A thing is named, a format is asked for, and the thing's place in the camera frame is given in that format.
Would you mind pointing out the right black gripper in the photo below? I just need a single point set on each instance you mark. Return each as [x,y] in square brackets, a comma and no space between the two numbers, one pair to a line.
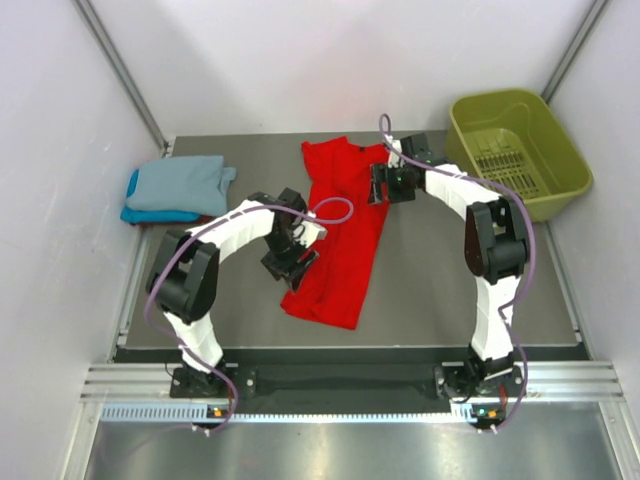
[380,173]

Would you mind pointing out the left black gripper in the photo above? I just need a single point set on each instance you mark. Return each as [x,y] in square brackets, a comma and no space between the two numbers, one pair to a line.
[290,269]

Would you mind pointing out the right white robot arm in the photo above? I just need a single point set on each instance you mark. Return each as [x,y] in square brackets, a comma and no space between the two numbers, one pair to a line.
[496,251]

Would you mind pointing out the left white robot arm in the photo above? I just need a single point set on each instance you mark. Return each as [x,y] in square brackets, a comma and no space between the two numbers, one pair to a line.
[184,277]

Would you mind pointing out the grey-blue folded t shirt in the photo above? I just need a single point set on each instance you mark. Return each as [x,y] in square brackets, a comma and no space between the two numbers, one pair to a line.
[196,184]

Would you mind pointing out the green plastic basket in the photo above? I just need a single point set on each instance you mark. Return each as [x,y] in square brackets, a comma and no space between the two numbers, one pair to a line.
[511,137]

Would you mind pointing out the bright blue folded t shirt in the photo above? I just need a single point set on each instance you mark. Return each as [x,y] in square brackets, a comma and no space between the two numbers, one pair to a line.
[136,217]

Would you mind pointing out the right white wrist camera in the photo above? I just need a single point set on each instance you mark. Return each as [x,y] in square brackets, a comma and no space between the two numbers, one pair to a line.
[394,149]

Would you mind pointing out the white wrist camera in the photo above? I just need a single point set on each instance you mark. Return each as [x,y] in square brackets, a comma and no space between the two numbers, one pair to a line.
[308,231]
[394,149]

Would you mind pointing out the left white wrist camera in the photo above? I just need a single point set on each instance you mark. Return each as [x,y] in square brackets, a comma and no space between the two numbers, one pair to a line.
[308,231]

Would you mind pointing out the white slotted cable duct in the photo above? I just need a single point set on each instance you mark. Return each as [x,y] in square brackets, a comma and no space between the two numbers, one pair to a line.
[202,413]

